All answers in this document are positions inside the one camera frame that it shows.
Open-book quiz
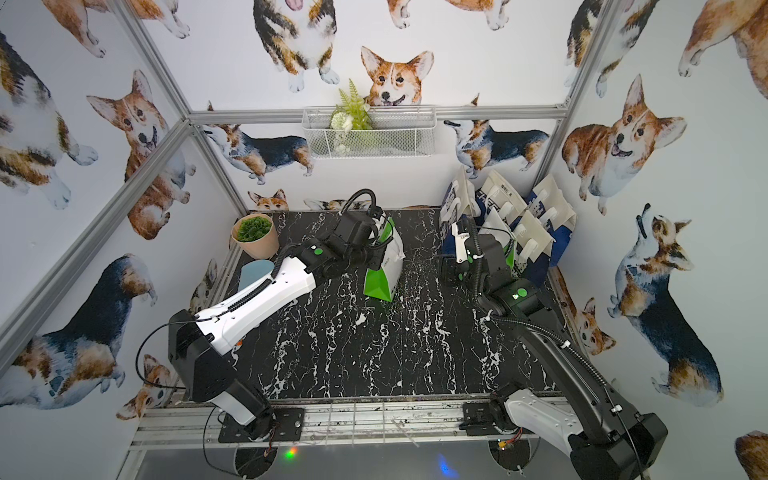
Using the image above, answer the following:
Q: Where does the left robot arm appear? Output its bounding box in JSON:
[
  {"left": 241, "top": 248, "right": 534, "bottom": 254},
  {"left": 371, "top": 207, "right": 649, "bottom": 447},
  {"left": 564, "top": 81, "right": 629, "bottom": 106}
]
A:
[{"left": 167, "top": 201, "right": 402, "bottom": 440}]

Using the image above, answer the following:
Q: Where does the blue white bag middle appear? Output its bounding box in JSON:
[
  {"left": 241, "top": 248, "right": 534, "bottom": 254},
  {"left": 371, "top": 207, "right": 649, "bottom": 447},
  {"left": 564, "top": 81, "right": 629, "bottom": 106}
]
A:
[{"left": 475, "top": 170, "right": 527, "bottom": 226}]

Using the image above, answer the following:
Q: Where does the blue white bag left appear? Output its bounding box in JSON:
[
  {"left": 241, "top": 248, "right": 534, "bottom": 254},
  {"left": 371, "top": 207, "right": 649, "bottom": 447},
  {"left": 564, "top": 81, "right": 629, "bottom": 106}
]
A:
[{"left": 438, "top": 167, "right": 480, "bottom": 255}]

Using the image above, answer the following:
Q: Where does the terracotta pot with plant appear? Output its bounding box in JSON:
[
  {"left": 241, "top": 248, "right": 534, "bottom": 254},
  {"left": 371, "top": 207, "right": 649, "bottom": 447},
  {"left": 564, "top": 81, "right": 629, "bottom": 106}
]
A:
[{"left": 231, "top": 213, "right": 279, "bottom": 260}]

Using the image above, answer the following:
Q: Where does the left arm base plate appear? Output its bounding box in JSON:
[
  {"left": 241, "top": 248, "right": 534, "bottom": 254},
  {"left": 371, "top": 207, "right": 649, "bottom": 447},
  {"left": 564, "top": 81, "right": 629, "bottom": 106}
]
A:
[{"left": 218, "top": 407, "right": 306, "bottom": 443}]

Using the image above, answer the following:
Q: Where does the artificial fern with flower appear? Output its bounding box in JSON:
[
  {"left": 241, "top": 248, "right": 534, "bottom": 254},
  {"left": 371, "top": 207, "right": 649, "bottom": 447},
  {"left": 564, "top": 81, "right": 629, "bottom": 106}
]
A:
[{"left": 329, "top": 80, "right": 373, "bottom": 154}]

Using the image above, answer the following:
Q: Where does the light blue dustpan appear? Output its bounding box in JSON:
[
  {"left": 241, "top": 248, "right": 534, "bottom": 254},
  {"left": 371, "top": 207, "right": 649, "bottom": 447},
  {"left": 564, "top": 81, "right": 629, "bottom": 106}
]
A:
[{"left": 238, "top": 260, "right": 274, "bottom": 292}]

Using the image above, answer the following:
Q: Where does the white wire wall basket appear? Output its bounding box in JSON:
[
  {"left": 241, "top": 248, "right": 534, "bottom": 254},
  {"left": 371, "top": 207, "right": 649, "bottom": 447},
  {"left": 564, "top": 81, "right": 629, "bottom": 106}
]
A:
[{"left": 302, "top": 106, "right": 437, "bottom": 159}]

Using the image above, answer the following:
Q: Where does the blue white bag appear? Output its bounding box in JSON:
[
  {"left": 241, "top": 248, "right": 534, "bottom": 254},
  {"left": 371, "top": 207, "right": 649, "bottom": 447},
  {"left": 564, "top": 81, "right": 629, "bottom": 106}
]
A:
[
  {"left": 526, "top": 174, "right": 577, "bottom": 279},
  {"left": 475, "top": 170, "right": 527, "bottom": 226},
  {"left": 438, "top": 167, "right": 480, "bottom": 255}
]

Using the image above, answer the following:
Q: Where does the green white takeout bag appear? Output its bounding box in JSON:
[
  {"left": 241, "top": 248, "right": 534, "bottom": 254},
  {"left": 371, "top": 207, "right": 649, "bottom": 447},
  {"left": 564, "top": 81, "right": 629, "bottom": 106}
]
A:
[{"left": 363, "top": 217, "right": 405, "bottom": 302}]

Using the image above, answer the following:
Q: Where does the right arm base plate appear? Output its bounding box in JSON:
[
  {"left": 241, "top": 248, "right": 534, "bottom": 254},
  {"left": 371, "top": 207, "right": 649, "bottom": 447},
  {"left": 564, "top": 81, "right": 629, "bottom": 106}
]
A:
[{"left": 459, "top": 400, "right": 519, "bottom": 436}]

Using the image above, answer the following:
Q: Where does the blue white bag right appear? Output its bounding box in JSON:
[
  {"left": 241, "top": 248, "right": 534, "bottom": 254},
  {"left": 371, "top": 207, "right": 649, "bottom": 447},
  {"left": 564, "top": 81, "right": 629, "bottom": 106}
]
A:
[{"left": 526, "top": 174, "right": 577, "bottom": 279}]

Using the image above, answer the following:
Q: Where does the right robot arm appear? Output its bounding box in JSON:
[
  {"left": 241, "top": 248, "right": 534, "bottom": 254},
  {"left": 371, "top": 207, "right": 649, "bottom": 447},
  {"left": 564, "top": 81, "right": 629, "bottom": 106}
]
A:
[{"left": 441, "top": 216, "right": 668, "bottom": 479}]

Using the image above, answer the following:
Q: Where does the aluminium frame rail front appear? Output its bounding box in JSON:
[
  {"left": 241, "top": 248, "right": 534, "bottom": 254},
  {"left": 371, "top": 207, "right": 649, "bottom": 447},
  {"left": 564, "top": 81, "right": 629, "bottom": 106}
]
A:
[{"left": 128, "top": 400, "right": 577, "bottom": 451}]

